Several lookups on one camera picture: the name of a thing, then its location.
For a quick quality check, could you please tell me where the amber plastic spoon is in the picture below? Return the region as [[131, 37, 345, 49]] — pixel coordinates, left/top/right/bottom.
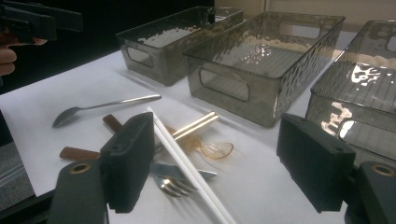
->
[[164, 125, 235, 161]]

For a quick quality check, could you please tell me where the smoky transparent plastic bin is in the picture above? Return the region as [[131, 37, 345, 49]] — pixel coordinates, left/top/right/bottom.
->
[[304, 20, 396, 169], [183, 11, 347, 129]]

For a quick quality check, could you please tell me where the grey mesh bin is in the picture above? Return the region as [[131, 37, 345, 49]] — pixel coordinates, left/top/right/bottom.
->
[[115, 6, 245, 87]]

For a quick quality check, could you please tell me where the metal chopstick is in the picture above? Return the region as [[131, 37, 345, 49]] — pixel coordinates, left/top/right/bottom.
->
[[154, 111, 218, 150], [155, 115, 220, 153]]

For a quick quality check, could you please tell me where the white chopstick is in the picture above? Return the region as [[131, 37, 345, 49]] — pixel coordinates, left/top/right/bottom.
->
[[152, 122, 227, 224], [146, 106, 238, 224]]

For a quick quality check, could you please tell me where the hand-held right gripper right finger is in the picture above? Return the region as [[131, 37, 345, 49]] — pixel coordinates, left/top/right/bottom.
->
[[276, 112, 396, 224]]

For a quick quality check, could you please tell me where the aluminium floor rail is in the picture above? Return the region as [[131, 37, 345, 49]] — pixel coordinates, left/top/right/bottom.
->
[[0, 161, 35, 200]]

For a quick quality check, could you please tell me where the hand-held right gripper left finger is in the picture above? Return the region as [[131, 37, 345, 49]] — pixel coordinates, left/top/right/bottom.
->
[[48, 111, 156, 224]]

